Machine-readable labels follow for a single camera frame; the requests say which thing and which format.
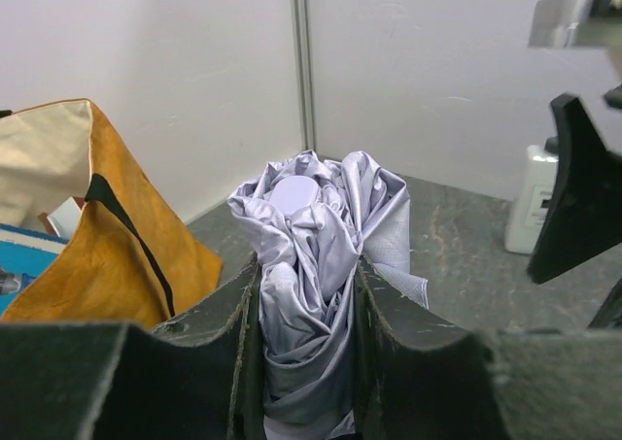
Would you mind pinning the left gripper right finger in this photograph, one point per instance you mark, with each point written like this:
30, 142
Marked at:
422, 377

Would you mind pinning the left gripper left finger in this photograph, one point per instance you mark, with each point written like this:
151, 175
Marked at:
197, 376

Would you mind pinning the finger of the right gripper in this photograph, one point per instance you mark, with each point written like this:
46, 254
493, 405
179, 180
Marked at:
584, 213
609, 314

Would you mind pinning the lavender folding umbrella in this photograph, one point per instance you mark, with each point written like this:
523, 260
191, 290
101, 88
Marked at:
309, 222

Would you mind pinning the white bottle grey cap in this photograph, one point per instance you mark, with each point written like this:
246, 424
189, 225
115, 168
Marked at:
530, 207

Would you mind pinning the yellow canvas tote bag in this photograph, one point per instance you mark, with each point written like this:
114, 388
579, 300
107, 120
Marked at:
130, 258

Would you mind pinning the white card in bag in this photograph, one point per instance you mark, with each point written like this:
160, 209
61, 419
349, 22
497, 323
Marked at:
64, 220

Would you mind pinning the blue boxed item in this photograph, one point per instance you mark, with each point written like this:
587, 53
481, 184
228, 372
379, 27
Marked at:
25, 255

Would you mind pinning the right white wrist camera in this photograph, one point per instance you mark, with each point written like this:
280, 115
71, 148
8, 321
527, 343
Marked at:
566, 24

